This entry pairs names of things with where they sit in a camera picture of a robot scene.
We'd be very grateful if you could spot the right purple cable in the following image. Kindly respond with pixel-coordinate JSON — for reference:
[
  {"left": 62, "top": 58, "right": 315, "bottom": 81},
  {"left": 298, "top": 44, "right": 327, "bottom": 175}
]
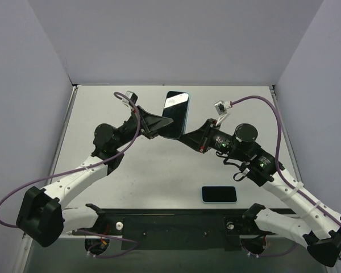
[{"left": 230, "top": 95, "right": 341, "bottom": 262}]

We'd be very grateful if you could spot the light blue phone case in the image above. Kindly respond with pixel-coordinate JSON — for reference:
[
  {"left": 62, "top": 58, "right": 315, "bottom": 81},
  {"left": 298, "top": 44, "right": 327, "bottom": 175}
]
[
  {"left": 201, "top": 185, "right": 239, "bottom": 205},
  {"left": 160, "top": 90, "right": 191, "bottom": 140}
]

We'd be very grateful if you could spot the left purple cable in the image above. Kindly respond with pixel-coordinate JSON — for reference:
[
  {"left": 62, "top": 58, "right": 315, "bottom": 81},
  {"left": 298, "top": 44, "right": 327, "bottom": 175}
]
[{"left": 0, "top": 92, "right": 142, "bottom": 228}]

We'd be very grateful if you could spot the purple cable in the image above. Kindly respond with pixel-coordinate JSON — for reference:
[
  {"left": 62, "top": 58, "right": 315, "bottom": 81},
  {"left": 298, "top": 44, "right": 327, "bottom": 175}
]
[
  {"left": 0, "top": 92, "right": 142, "bottom": 228},
  {"left": 230, "top": 95, "right": 341, "bottom": 262}
]

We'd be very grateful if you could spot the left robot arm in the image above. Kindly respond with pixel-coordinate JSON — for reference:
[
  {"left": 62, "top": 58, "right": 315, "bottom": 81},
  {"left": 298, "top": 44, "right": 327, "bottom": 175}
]
[{"left": 16, "top": 107, "right": 173, "bottom": 247}]

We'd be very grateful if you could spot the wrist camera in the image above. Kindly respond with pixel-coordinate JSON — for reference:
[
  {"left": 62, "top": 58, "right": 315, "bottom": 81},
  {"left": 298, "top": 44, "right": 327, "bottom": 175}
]
[
  {"left": 122, "top": 90, "right": 138, "bottom": 108},
  {"left": 214, "top": 101, "right": 232, "bottom": 126}
]

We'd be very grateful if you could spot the black table front rail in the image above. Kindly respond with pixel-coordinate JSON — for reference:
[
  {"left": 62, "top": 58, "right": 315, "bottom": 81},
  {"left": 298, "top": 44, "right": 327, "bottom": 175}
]
[{"left": 88, "top": 209, "right": 265, "bottom": 251}]

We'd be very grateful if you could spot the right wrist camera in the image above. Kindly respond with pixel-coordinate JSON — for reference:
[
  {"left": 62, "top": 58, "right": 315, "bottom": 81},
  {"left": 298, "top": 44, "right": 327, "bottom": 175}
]
[{"left": 214, "top": 101, "right": 232, "bottom": 126}]

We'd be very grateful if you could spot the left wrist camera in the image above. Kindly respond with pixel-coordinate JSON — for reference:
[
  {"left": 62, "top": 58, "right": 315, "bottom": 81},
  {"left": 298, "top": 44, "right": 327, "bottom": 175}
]
[{"left": 122, "top": 90, "right": 138, "bottom": 108}]

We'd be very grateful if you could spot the aluminium table frame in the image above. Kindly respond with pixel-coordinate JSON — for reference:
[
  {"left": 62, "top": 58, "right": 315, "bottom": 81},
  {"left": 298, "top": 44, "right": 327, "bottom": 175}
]
[{"left": 12, "top": 85, "right": 78, "bottom": 273}]

